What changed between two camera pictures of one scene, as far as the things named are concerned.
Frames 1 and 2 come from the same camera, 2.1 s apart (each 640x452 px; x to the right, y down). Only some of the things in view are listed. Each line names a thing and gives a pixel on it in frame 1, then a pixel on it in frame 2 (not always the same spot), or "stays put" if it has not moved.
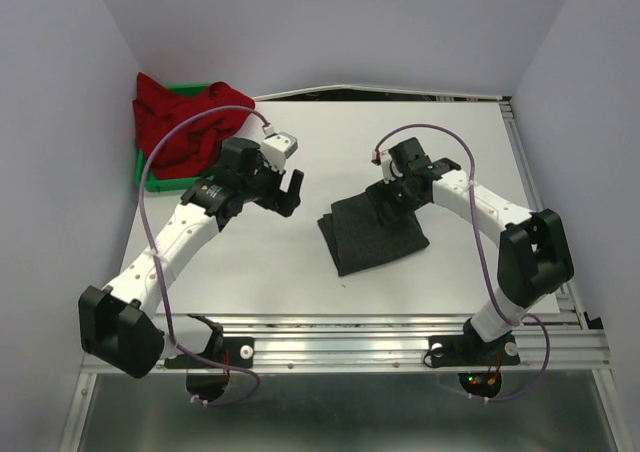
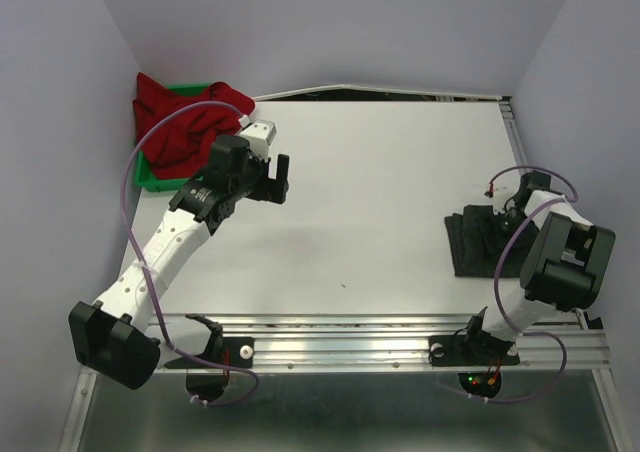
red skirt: x=190 y=148 stays put
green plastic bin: x=154 y=184 stays put
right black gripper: x=380 y=193 → x=492 y=227
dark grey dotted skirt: x=359 y=242 → x=472 y=234
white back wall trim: x=380 y=89 stays put
